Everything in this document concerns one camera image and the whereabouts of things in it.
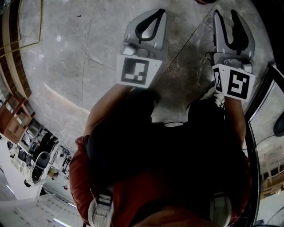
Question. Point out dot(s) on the person's right forearm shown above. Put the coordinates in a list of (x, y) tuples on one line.
[(236, 119)]

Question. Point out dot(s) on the white office desk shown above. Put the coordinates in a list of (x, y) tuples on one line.
[(15, 177)]

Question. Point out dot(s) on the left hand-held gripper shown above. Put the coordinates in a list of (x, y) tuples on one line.
[(135, 71)]

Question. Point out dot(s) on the white and black robot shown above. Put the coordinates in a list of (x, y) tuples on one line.
[(38, 168)]

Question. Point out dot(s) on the black round stand base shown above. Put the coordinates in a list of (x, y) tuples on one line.
[(279, 126)]

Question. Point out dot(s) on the person's red shirt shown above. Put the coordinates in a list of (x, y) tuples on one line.
[(82, 177)]

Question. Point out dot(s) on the light wooden crate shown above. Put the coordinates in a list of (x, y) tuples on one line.
[(273, 181)]

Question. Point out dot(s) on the person's black trousers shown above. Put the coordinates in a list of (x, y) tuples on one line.
[(155, 150)]

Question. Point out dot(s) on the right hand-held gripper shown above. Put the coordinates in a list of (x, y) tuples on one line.
[(235, 82)]

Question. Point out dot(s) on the reddish wooden chair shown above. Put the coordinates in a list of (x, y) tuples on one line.
[(13, 119)]

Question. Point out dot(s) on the person's left forearm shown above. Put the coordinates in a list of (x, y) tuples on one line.
[(104, 110)]

